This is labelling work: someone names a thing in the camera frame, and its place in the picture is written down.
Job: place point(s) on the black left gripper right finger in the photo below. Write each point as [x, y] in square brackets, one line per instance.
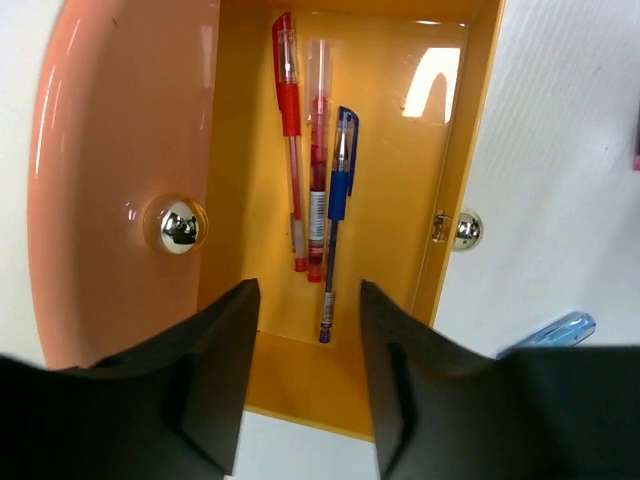
[441, 411]

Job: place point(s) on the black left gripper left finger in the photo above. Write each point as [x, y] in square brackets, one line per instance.
[167, 408]

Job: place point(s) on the orange top drawer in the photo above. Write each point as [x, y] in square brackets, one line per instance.
[122, 125]

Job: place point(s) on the blue gel pen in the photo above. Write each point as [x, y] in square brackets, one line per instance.
[340, 188]

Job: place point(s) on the yellow drawer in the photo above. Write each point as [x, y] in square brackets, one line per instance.
[417, 75]

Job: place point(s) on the red pen dark cap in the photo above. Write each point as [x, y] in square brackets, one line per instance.
[317, 115]

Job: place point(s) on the red pen clear clip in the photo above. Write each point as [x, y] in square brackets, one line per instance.
[285, 65]

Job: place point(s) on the pink red gel pen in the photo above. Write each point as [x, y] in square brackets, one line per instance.
[636, 157]

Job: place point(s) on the cream drawer cabinet shell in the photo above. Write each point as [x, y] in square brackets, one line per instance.
[26, 28]

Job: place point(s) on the blue correction tape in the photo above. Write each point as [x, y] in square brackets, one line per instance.
[566, 331]

